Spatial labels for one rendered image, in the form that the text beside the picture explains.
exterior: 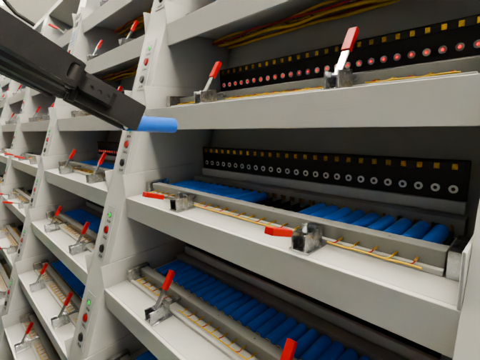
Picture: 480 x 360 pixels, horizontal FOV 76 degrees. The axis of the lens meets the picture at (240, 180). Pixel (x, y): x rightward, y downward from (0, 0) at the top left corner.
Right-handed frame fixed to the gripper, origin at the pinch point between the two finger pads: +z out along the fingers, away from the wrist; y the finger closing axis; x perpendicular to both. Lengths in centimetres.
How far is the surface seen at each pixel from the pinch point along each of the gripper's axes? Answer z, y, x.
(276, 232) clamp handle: 15.5, -14.9, 7.2
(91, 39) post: 16, 101, -45
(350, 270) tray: 21.5, -20.8, 8.5
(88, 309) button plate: 24, 34, 35
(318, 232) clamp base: 23.0, -15.3, 5.5
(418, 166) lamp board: 33.6, -21.3, -7.9
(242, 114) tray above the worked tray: 18.8, 0.2, -8.8
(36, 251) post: 29, 100, 39
